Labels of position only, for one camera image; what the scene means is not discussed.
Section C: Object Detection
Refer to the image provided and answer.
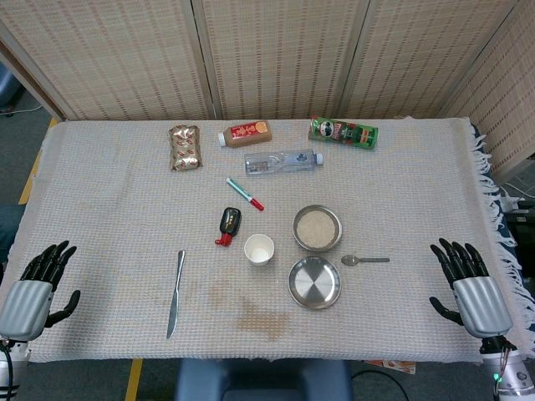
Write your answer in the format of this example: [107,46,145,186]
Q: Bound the black and silver left hand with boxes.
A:
[0,240,82,343]

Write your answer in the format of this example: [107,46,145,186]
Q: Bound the black and silver right hand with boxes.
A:
[429,237,514,338]

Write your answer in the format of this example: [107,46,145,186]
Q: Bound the small steel spoon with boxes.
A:
[340,254,390,266]

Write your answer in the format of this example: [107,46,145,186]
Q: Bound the empty steel plate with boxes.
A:
[287,255,343,311]

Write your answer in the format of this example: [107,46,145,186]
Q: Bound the steel bowl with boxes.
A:
[292,204,343,252]

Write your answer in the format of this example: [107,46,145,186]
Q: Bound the white paper cup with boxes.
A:
[243,233,275,266]

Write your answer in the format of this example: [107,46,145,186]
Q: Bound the black box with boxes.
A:
[503,200,535,251]

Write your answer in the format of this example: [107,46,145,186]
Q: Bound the beige woven tablecloth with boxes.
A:
[0,116,535,363]

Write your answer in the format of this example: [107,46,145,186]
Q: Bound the steel table knife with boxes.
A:
[166,249,186,340]

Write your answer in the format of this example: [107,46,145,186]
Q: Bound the blue chair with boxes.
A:
[0,62,22,114]

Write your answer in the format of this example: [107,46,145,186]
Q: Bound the green chips can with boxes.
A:
[308,115,380,150]

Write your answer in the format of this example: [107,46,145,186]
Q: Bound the black bottle with red cap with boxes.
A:
[214,206,242,246]

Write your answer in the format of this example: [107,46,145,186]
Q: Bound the gold snack packet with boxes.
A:
[168,124,205,172]

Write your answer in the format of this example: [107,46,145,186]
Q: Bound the blue padded seat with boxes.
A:
[174,358,354,401]

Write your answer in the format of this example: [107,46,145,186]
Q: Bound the green marker with red cap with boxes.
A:
[226,177,265,212]

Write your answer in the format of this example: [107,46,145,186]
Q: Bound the clear plastic water bottle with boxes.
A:
[243,150,324,176]

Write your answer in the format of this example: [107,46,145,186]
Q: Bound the brown drink bottle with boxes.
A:
[217,120,273,149]

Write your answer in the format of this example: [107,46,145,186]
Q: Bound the bamboo folding screen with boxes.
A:
[0,0,535,180]

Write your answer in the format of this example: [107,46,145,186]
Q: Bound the black floor cable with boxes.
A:
[350,367,410,401]

